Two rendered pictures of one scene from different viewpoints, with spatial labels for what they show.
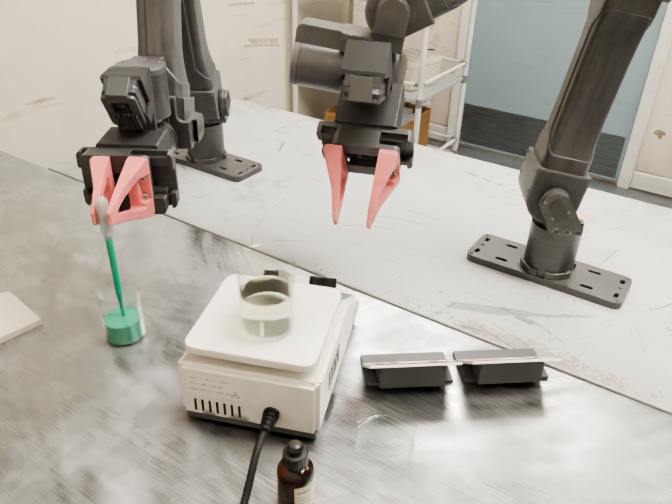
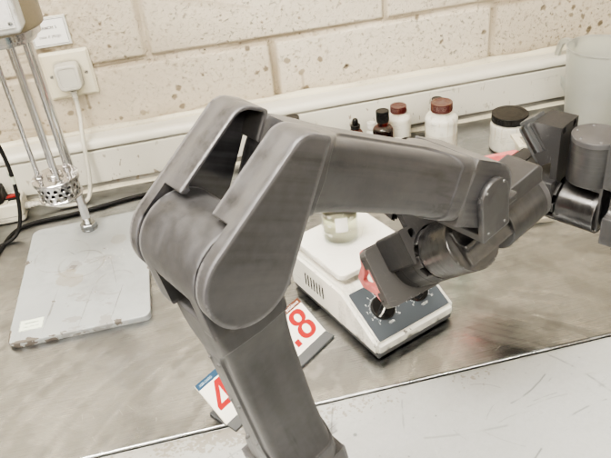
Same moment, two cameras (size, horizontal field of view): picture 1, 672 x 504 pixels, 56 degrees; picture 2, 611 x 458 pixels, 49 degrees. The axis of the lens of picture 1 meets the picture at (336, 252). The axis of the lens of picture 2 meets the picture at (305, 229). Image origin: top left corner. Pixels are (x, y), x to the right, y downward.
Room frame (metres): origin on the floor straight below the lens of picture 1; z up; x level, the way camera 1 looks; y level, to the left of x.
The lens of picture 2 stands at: (0.99, -0.48, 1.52)
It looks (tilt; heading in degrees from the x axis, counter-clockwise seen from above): 34 degrees down; 139
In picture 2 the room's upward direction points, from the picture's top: 7 degrees counter-clockwise
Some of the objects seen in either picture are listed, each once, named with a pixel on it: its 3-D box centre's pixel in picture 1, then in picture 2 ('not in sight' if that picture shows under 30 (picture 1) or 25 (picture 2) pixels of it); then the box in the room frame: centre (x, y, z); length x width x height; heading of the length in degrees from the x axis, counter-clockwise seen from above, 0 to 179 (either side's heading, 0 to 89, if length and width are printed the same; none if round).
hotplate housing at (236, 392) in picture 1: (276, 338); (363, 275); (0.49, 0.06, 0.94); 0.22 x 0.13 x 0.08; 169
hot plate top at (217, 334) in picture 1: (267, 318); (350, 242); (0.47, 0.06, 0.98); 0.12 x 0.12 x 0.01; 79
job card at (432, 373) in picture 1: (408, 359); (294, 336); (0.49, -0.08, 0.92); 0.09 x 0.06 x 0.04; 96
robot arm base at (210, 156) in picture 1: (205, 140); not in sight; (1.02, 0.23, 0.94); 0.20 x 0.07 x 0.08; 57
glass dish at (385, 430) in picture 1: (385, 430); not in sight; (0.40, -0.05, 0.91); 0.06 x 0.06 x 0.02
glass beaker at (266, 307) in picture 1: (265, 294); (337, 214); (0.45, 0.06, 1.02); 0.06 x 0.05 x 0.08; 168
